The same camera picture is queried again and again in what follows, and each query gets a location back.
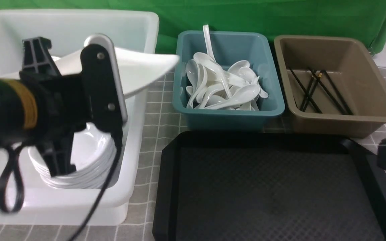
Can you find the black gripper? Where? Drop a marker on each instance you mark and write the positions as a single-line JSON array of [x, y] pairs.
[[62, 109]]

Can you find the small white bowl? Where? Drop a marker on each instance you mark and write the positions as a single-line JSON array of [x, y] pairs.
[[92, 153]]

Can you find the white square rice plate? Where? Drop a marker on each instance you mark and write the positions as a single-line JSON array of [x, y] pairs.
[[137, 70]]

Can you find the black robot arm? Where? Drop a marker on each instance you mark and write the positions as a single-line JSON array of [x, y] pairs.
[[18, 113]]

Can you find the stack of white bowls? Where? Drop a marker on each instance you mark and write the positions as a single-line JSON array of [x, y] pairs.
[[88, 177]]

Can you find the large front white spoon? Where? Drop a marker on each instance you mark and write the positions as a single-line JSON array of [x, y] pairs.
[[207, 61]]

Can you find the upright white spoon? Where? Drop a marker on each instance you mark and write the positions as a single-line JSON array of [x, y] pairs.
[[208, 43]]

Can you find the teal plastic bin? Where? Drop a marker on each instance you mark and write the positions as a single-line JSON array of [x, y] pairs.
[[228, 48]]

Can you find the black serving tray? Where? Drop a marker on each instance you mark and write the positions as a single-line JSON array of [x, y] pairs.
[[241, 186]]

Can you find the black chopstick gold tip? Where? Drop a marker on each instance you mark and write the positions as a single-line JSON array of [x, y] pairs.
[[313, 83]]

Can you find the long black chopstick in bin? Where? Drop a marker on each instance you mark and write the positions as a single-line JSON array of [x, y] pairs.
[[338, 106]]

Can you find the brown plastic bin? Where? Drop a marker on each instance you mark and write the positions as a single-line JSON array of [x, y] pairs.
[[353, 71]]

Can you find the green backdrop cloth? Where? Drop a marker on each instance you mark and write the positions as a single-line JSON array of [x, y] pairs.
[[363, 20]]

